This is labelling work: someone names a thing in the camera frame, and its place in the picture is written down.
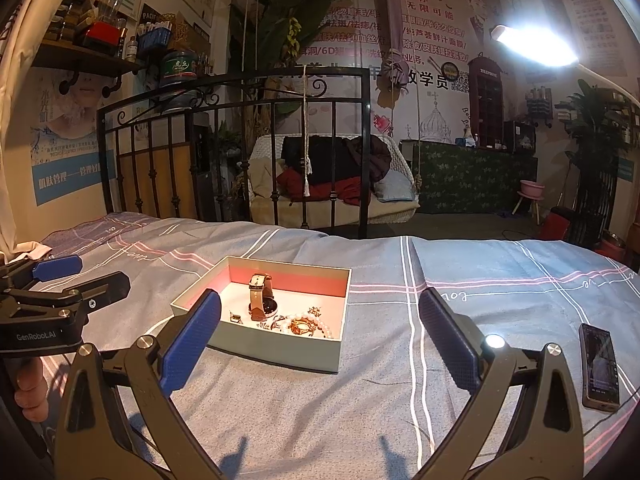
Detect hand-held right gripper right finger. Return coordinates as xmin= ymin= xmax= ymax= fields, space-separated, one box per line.
xmin=417 ymin=287 xmax=583 ymax=480

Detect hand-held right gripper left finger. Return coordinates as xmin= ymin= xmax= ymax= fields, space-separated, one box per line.
xmin=52 ymin=290 xmax=226 ymax=480

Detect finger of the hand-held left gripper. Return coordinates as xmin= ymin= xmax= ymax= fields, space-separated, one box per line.
xmin=0 ymin=271 xmax=132 ymax=322
xmin=0 ymin=255 xmax=84 ymax=291

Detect beige strap wristwatch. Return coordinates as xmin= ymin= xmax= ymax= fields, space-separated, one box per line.
xmin=248 ymin=272 xmax=278 ymax=322

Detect pink-lined jewelry box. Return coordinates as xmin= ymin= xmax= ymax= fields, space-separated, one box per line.
xmin=171 ymin=256 xmax=352 ymax=373

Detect white pearl bracelet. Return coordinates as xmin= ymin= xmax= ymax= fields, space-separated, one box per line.
xmin=280 ymin=310 xmax=335 ymax=341

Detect person's left hand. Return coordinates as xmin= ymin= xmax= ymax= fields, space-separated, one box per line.
xmin=14 ymin=360 xmax=51 ymax=423

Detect grey checked bedsheet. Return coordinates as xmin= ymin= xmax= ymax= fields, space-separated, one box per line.
xmin=37 ymin=212 xmax=640 ymax=480

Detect white hanging swing chair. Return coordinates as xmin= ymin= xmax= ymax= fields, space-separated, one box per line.
xmin=248 ymin=135 xmax=421 ymax=224

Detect black smartphone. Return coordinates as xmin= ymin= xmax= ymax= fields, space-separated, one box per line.
xmin=579 ymin=324 xmax=621 ymax=412

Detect red box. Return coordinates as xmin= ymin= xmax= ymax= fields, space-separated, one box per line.
xmin=540 ymin=206 xmax=573 ymax=243

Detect white cloth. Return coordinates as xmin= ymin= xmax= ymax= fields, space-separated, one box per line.
xmin=0 ymin=0 xmax=53 ymax=261

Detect green patterned counter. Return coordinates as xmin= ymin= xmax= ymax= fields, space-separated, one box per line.
xmin=402 ymin=140 xmax=540 ymax=215

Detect pink stool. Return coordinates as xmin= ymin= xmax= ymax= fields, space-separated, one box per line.
xmin=512 ymin=179 xmax=548 ymax=225

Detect green label water jug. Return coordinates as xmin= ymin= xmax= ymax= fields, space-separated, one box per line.
xmin=160 ymin=50 xmax=201 ymax=111

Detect dark telephone booth cabinet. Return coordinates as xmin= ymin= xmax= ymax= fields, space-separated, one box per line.
xmin=467 ymin=55 xmax=506 ymax=148

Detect row of shelf bottles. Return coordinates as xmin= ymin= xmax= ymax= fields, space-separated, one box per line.
xmin=42 ymin=0 xmax=96 ymax=43

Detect blue basket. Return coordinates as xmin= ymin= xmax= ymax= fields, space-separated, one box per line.
xmin=137 ymin=22 xmax=173 ymax=56

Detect red base blender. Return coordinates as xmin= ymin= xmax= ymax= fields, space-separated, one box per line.
xmin=82 ymin=0 xmax=128 ymax=46

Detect green potted plant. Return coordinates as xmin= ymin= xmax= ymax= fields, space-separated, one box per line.
xmin=565 ymin=77 xmax=636 ymax=241

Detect closed purple hanging umbrella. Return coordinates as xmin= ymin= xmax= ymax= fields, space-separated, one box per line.
xmin=372 ymin=0 xmax=416 ymax=108

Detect bright lamp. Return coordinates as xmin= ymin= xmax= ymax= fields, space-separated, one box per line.
xmin=490 ymin=22 xmax=583 ymax=68

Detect banana leaf plant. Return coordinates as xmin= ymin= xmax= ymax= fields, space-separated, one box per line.
xmin=227 ymin=0 xmax=371 ymax=126

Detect face print wall poster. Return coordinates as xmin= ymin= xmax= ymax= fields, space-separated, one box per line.
xmin=30 ymin=67 xmax=118 ymax=206

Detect black metal bed frame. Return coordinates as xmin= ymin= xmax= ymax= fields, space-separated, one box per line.
xmin=97 ymin=74 xmax=371 ymax=241

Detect wooden wall shelf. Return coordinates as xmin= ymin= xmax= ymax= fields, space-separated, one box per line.
xmin=32 ymin=40 xmax=146 ymax=98

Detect swing rope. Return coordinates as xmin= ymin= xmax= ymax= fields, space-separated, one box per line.
xmin=411 ymin=72 xmax=423 ymax=183

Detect white tassel rope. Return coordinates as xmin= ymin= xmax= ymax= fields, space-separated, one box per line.
xmin=299 ymin=62 xmax=315 ymax=198

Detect wall bottle rack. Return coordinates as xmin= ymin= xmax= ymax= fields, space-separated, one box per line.
xmin=525 ymin=87 xmax=553 ymax=128

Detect large printed wall banner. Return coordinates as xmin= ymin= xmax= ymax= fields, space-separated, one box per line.
xmin=280 ymin=0 xmax=501 ymax=143

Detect light wall poster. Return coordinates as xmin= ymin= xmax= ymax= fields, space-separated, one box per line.
xmin=552 ymin=0 xmax=628 ymax=76

